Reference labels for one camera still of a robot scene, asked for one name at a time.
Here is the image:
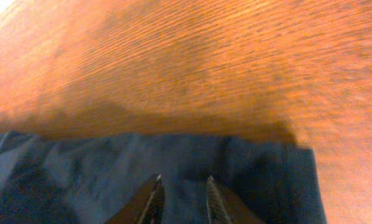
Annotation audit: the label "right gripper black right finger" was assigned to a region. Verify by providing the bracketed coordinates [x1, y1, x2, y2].
[206, 175, 265, 224]

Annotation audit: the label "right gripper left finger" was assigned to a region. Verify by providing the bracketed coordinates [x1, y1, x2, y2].
[105, 174, 165, 224]

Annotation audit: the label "navy blue shorts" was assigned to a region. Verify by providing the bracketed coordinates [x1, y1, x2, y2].
[0, 132, 326, 223]

